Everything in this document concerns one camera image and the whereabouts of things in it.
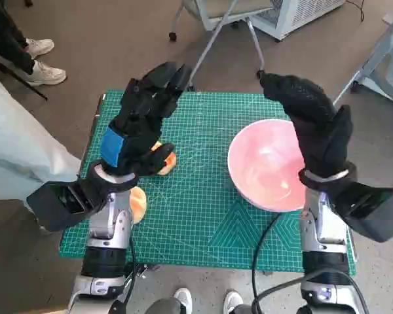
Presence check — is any white left robot shoe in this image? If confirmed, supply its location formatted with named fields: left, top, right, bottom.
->
left=173, top=287, right=193, bottom=310

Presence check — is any white grilled appliance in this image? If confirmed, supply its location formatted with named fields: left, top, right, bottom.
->
left=248, top=0, right=346, bottom=42

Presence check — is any metal table leg strut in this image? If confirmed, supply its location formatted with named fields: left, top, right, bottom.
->
left=124, top=263, right=161, bottom=279

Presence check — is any green cutting mat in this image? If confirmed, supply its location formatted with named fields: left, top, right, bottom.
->
left=58, top=90, right=358, bottom=274

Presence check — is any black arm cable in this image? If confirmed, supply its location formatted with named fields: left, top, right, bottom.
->
left=116, top=237, right=137, bottom=314
left=250, top=211, right=304, bottom=314
left=252, top=273, right=371, bottom=314

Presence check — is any thin black floor cable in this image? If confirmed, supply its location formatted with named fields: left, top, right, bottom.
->
left=346, top=0, right=365, bottom=22

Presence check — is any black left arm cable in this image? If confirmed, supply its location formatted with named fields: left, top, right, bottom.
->
left=116, top=237, right=137, bottom=314

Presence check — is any long toy bread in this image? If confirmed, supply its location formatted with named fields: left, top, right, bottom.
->
left=150, top=141, right=178, bottom=176

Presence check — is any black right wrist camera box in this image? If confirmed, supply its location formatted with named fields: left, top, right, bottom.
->
left=333, top=183, right=393, bottom=243

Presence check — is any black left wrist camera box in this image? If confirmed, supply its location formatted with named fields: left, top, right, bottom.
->
left=26, top=181, right=96, bottom=233

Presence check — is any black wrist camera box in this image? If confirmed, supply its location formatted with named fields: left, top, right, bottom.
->
left=26, top=181, right=96, bottom=233
left=333, top=183, right=393, bottom=243

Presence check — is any white right robot shoe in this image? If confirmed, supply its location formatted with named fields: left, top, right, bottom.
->
left=223, top=290, right=244, bottom=310

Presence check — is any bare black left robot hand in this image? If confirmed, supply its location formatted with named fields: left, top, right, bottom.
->
left=98, top=61, right=193, bottom=179

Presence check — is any white robot shoe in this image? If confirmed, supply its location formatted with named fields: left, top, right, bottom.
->
left=223, top=290, right=244, bottom=310
left=173, top=287, right=193, bottom=310

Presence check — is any black metal stand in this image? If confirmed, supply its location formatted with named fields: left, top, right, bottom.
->
left=0, top=54, right=49, bottom=101

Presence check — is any dark left robot leg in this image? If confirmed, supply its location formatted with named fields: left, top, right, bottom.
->
left=147, top=297, right=187, bottom=314

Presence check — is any pink bowl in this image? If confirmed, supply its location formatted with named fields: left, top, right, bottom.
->
left=227, top=119, right=307, bottom=213

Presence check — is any round toy bread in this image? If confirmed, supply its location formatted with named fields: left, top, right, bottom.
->
left=129, top=186, right=148, bottom=225

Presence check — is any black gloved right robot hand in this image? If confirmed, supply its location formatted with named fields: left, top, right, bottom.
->
left=260, top=73, right=354, bottom=179

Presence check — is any person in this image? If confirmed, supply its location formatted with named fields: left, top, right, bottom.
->
left=0, top=0, right=67, bottom=86
left=0, top=71, right=83, bottom=210

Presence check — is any grey office chair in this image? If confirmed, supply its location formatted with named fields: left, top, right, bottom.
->
left=168, top=0, right=276, bottom=91

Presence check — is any black table edge rail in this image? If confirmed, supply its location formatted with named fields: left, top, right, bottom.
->
left=78, top=94, right=106, bottom=177

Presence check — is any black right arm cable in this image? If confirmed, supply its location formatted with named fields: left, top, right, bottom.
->
left=250, top=211, right=304, bottom=314
left=252, top=273, right=371, bottom=314

